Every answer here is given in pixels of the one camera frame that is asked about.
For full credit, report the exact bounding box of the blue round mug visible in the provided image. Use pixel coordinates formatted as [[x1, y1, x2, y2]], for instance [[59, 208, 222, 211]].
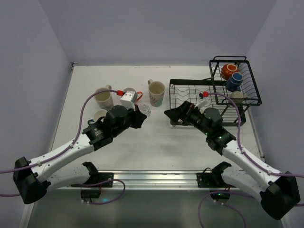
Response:
[[226, 72, 243, 92]]

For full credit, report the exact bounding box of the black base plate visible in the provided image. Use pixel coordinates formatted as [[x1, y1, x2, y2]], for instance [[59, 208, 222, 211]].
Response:
[[196, 168, 228, 188], [83, 172, 114, 188]]

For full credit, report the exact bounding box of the clear glass cup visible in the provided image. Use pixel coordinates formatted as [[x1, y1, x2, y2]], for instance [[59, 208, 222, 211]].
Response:
[[138, 104, 151, 117]]

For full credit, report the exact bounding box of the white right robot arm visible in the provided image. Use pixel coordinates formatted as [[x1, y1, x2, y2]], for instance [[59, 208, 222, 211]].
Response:
[[164, 101, 301, 220]]

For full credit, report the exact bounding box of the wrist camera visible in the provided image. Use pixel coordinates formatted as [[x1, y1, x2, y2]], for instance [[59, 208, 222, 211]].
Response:
[[195, 91, 209, 109], [120, 91, 136, 110]]

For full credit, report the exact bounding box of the orange ceramic mug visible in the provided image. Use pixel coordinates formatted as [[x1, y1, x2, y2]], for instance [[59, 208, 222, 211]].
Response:
[[123, 87, 143, 102]]

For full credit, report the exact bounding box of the teal ceramic cup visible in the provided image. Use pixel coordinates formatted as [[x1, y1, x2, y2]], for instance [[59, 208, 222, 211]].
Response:
[[87, 109, 107, 124]]

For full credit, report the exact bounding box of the beige ceramic mug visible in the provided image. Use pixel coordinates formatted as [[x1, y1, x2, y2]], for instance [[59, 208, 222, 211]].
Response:
[[94, 85, 114, 111]]

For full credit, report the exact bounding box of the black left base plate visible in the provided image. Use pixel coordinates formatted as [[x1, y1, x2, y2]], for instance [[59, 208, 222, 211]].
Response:
[[83, 172, 114, 188]]

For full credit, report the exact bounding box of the orange round mug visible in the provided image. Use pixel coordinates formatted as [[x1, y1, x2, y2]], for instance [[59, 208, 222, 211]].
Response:
[[221, 63, 239, 80]]

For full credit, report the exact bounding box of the cream round mug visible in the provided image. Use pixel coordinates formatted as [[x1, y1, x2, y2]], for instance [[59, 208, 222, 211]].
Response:
[[229, 91, 247, 106]]

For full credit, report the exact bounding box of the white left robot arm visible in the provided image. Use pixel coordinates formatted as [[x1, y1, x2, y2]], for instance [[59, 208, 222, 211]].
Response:
[[13, 105, 147, 204]]

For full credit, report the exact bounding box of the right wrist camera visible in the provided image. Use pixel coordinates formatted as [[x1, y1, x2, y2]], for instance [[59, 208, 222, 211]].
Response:
[[195, 91, 209, 109]]

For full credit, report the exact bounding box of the tall floral cream mug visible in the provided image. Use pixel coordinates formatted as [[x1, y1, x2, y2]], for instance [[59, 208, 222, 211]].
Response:
[[148, 79, 165, 107]]

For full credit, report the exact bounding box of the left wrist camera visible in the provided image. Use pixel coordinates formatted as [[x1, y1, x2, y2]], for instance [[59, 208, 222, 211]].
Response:
[[120, 91, 136, 110]]

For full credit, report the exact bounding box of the aluminium mounting rail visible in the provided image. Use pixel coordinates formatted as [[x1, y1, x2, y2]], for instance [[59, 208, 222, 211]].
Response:
[[57, 170, 240, 190]]

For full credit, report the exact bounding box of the black wire dish rack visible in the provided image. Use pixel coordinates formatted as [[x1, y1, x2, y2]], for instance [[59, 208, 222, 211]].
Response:
[[169, 56, 262, 127]]

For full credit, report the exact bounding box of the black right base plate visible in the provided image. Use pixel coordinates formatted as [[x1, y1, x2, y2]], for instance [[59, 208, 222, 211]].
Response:
[[196, 168, 228, 188]]

